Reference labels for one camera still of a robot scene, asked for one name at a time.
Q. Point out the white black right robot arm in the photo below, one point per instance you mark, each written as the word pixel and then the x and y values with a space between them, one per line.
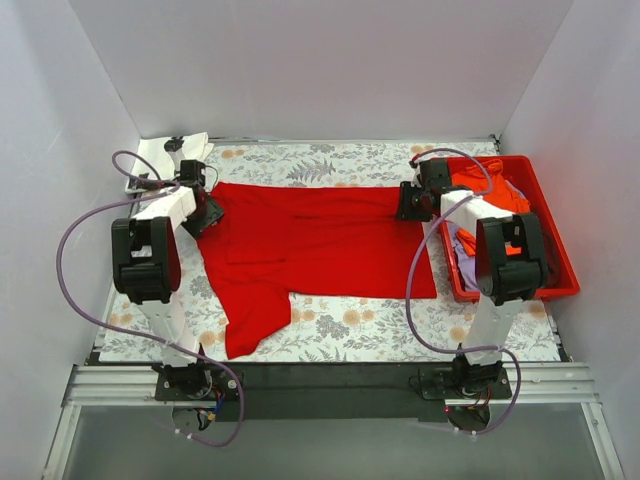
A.
pixel 510 267

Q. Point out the aluminium frame rail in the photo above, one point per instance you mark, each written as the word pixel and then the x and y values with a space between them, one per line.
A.
pixel 552 427

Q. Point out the dark maroon t shirt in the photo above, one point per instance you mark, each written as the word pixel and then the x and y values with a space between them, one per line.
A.
pixel 552 254

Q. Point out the lavender t shirt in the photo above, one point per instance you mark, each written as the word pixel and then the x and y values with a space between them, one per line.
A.
pixel 466 266

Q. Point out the red plastic bin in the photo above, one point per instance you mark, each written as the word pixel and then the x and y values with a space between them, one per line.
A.
pixel 519 172

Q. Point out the red t shirt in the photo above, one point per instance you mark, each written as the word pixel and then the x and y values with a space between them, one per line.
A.
pixel 272 242

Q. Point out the white black printed t shirt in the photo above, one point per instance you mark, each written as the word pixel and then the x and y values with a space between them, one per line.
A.
pixel 165 153

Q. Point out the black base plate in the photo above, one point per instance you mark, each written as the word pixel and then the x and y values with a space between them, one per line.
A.
pixel 314 391

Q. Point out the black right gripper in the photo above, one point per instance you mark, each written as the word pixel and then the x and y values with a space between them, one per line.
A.
pixel 407 201

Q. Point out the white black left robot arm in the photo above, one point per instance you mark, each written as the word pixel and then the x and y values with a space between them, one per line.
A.
pixel 147 269

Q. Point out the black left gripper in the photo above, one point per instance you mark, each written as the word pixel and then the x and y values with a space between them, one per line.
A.
pixel 210 218

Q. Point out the orange t shirt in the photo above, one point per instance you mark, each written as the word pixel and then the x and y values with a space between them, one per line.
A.
pixel 503 195

